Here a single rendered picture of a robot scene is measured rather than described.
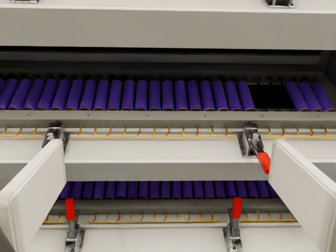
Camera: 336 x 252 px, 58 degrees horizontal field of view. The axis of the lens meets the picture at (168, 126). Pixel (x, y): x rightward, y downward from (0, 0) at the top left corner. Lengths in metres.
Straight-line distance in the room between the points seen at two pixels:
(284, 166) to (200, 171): 0.25
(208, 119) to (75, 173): 0.20
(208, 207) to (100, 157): 0.23
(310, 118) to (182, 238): 0.28
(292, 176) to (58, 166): 0.13
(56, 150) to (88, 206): 0.38
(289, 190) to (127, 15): 0.24
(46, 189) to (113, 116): 0.27
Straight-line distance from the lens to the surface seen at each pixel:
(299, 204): 0.17
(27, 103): 0.49
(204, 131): 0.44
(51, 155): 0.17
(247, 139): 0.42
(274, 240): 0.58
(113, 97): 0.47
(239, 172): 0.44
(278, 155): 0.19
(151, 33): 0.34
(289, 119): 0.46
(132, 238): 0.55
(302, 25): 0.37
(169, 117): 0.43
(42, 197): 0.17
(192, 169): 0.42
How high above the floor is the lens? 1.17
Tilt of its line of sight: 29 degrees down
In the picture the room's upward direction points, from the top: 1 degrees clockwise
